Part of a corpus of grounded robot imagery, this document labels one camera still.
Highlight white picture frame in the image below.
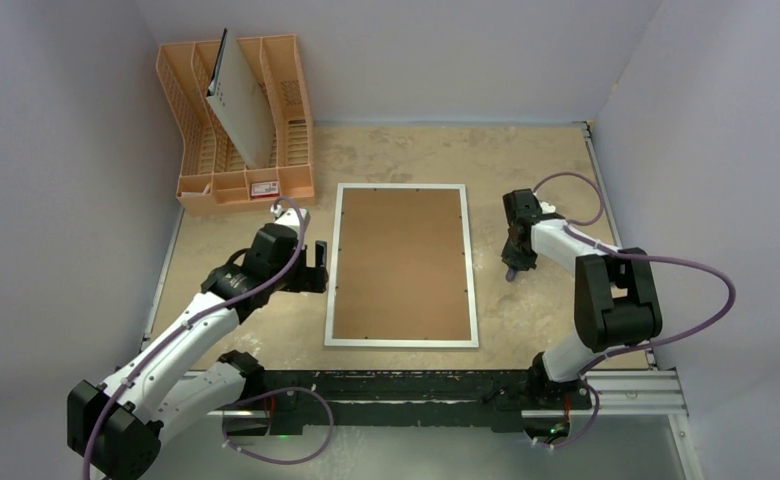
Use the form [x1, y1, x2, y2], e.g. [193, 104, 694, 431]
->
[324, 183, 479, 349]

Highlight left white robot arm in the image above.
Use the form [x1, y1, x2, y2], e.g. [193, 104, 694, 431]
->
[66, 209, 327, 479]

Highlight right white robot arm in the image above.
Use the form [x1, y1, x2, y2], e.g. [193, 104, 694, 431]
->
[501, 189, 663, 407]

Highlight small red white box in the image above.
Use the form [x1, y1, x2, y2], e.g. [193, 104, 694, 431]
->
[249, 181, 280, 199]

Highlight orange plastic file organizer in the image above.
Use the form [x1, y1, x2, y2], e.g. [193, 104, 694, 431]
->
[156, 30, 316, 216]

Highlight white board in organizer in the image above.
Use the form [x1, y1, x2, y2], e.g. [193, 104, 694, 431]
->
[206, 28, 275, 169]

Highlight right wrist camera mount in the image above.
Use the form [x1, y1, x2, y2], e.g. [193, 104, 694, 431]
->
[539, 201, 556, 215]

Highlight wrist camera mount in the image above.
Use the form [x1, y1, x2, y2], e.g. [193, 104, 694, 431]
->
[539, 201, 556, 215]
[270, 205, 311, 233]

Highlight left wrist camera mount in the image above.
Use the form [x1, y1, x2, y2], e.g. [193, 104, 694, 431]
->
[270, 205, 311, 233]

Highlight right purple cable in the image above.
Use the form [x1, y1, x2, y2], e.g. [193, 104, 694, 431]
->
[532, 172, 738, 379]

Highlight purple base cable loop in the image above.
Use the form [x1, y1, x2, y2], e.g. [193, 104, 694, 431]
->
[222, 384, 337, 465]

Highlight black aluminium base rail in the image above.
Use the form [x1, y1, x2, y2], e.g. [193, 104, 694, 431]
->
[201, 370, 686, 440]

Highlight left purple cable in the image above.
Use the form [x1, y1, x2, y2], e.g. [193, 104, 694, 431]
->
[81, 196, 310, 480]

